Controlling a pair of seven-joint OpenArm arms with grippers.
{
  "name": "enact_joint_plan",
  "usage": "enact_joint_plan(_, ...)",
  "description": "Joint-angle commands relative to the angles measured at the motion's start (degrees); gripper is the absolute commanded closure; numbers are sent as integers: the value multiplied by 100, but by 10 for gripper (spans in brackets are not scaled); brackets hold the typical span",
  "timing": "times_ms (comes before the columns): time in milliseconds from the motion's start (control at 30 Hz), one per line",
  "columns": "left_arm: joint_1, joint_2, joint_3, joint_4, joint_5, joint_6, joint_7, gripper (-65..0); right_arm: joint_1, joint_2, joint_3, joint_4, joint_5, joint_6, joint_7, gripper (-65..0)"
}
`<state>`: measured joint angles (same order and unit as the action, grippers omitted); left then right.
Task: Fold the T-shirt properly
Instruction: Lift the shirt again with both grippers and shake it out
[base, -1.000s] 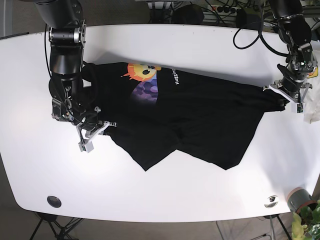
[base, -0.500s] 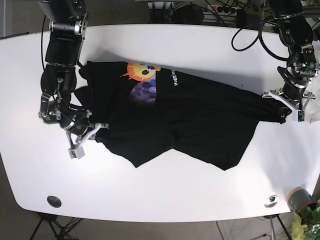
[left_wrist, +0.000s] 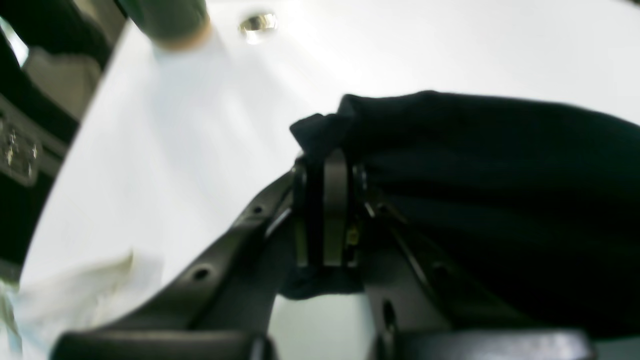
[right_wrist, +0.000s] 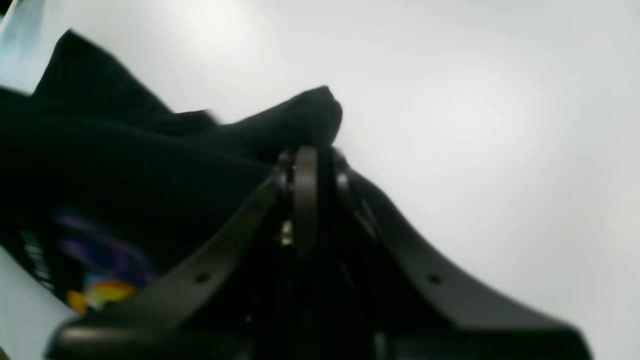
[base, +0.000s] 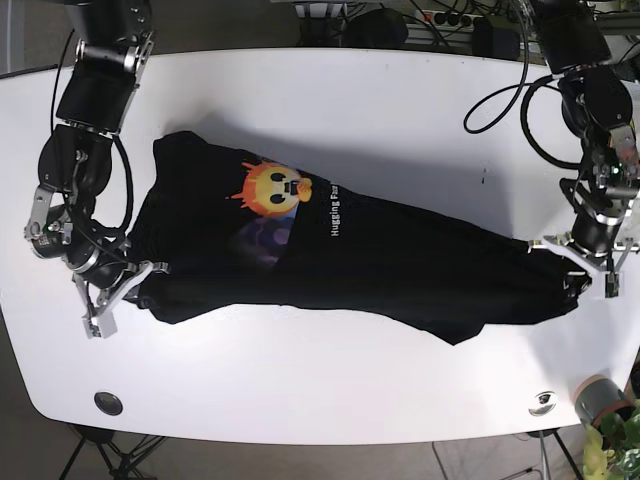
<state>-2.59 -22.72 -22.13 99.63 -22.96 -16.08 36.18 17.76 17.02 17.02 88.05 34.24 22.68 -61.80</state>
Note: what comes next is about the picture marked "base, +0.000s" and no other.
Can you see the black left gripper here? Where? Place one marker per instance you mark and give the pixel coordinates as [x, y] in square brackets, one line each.
[601, 197]

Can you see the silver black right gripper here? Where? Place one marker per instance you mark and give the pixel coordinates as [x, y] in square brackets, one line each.
[93, 252]

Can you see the black T-shirt with emoji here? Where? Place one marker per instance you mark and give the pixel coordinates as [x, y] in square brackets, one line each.
[237, 228]

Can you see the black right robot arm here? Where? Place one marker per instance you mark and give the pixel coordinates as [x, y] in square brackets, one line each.
[115, 41]

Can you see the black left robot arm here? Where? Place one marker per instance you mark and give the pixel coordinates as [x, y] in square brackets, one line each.
[597, 109]

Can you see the black table grommet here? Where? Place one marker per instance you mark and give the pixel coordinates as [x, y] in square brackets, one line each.
[108, 403]

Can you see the silver table grommet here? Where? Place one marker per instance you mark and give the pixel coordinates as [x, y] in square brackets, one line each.
[542, 403]

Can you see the potted green plant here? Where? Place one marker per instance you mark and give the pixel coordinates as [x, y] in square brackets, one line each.
[611, 421]

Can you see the black tripod stand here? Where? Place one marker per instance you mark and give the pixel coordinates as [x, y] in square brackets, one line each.
[121, 464]

